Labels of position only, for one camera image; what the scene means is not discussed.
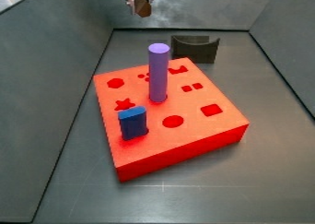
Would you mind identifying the blue rounded block peg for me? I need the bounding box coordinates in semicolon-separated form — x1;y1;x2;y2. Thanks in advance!
117;106;149;140

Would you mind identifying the black curved fixture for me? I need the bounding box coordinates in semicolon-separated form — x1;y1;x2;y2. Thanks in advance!
170;35;220;64

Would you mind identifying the purple cylinder peg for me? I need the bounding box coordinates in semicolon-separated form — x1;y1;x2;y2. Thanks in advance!
148;43;169;102

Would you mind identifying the red shape sorter block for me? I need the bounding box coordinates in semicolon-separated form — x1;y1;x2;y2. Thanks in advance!
93;58;248;182

